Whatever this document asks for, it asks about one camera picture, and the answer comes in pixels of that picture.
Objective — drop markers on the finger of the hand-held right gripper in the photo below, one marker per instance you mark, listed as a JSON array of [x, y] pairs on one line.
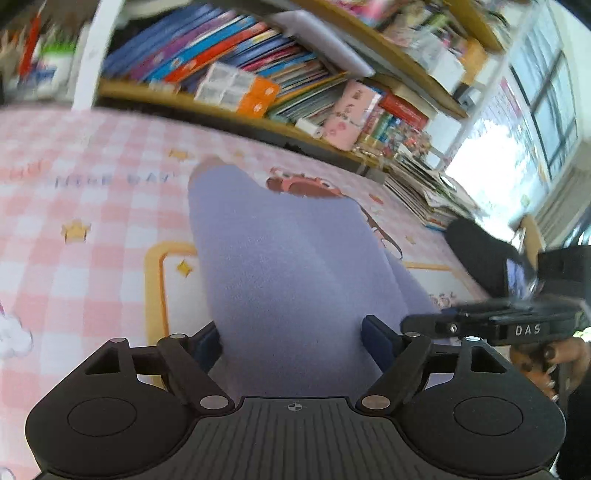
[[443, 325]]

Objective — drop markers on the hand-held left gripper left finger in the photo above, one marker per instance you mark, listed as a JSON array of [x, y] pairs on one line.
[[208, 347]]

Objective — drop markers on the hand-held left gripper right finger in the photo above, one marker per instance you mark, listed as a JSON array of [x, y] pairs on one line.
[[373, 336]]

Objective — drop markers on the pink purple knit sweater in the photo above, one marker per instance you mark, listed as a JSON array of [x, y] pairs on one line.
[[286, 277]]

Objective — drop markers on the person's right hand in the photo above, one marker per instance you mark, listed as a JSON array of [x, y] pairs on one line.
[[547, 364]]

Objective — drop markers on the black rounded object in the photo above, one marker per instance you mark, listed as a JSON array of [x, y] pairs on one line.
[[480, 258]]

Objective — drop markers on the stack of magazines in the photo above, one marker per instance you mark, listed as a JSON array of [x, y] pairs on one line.
[[429, 194]]

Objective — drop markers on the pink checked tablecloth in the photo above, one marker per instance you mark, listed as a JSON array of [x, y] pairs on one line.
[[92, 230]]

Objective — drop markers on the bag of colourful beads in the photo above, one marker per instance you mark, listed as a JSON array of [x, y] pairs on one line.
[[392, 138]]

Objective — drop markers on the window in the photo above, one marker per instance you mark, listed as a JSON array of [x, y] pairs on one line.
[[549, 83]]

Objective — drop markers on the thick red dictionary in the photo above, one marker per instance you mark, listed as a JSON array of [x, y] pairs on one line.
[[404, 110]]

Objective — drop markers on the pink book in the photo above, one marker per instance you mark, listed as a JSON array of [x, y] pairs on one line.
[[351, 115]]

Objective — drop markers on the wooden bookshelf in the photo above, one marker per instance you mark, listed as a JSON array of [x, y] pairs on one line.
[[152, 88]]

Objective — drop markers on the row of colourful books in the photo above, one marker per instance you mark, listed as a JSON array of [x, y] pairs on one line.
[[231, 50]]

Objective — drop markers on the white desk lamp head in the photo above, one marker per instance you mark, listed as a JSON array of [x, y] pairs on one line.
[[323, 41]]

